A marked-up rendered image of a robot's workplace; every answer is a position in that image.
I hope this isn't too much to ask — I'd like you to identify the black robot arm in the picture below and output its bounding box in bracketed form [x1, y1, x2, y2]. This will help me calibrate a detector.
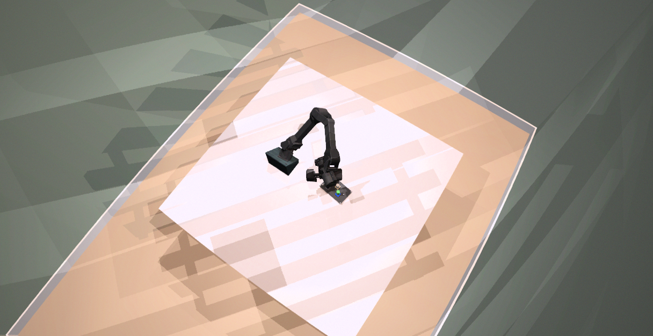
[277, 107, 340, 187]

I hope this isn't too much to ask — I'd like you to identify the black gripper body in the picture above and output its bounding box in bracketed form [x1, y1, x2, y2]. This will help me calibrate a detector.
[306, 169, 343, 181]

